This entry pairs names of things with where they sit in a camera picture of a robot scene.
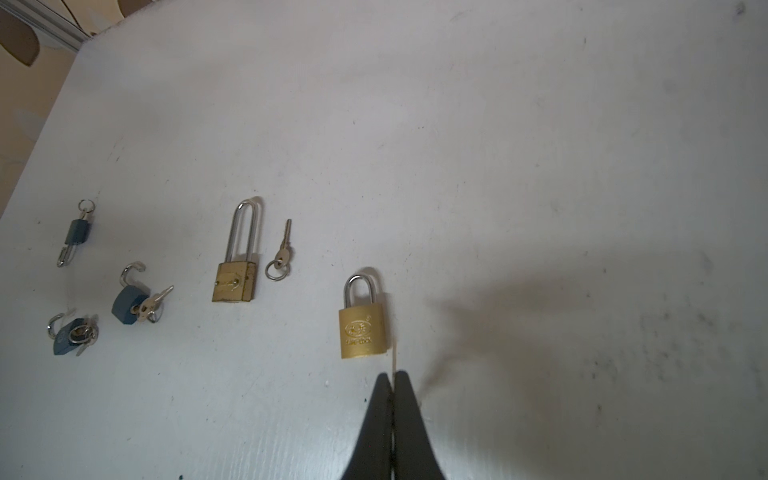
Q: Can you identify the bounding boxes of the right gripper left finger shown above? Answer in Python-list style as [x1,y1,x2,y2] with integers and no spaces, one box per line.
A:
[342,373,393,480]

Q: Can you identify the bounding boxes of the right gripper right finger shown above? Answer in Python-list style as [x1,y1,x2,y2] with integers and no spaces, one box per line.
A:
[393,370,445,480]

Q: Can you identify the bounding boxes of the small brass padlock with keys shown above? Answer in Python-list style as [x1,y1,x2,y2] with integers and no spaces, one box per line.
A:
[339,274,388,359]

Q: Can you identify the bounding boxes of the small silver key with ring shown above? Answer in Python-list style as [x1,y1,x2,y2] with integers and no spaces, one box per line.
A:
[265,219,292,282]

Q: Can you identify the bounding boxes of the large brass padlock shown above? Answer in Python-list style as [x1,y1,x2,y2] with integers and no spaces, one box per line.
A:
[212,197,262,303]

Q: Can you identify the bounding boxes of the blue padlock shackle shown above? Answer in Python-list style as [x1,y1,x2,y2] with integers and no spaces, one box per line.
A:
[111,261,175,325]

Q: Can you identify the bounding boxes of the blue padlock with keys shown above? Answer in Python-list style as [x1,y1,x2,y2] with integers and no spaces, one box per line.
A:
[46,313,99,356]

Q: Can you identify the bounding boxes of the blue padlock far left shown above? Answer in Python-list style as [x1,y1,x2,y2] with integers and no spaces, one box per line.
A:
[56,199,96,268]

